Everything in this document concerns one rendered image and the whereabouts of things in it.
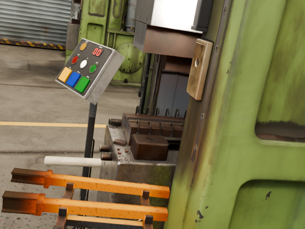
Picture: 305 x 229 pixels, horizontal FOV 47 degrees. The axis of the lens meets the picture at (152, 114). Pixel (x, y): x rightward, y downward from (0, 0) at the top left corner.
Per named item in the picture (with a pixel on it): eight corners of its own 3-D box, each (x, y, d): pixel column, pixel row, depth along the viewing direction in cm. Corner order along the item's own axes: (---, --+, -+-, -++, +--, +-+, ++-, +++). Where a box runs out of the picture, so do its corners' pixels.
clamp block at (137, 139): (134, 160, 120) (136, 142, 118) (130, 149, 128) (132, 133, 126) (167, 161, 123) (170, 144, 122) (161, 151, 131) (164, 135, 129)
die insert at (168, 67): (164, 70, 129) (167, 54, 127) (159, 66, 136) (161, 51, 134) (236, 78, 137) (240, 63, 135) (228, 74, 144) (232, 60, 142)
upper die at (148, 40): (142, 52, 121) (146, 24, 118) (132, 44, 139) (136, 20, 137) (249, 66, 132) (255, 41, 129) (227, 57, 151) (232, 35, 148)
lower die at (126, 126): (128, 146, 131) (131, 124, 129) (120, 126, 150) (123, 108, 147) (228, 151, 143) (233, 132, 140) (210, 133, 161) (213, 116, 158)
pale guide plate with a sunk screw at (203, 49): (195, 100, 103) (207, 42, 98) (185, 92, 111) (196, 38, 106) (202, 100, 103) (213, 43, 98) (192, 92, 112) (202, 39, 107)
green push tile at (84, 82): (81, 92, 168) (89, 79, 169) (74, 88, 174) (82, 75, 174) (84, 93, 170) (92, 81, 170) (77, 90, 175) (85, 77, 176)
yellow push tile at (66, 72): (63, 81, 183) (71, 70, 183) (57, 78, 189) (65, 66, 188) (66, 83, 185) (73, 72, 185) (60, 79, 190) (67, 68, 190)
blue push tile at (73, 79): (72, 86, 175) (80, 74, 176) (66, 83, 181) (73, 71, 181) (75, 88, 177) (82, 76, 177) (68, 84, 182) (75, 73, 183)
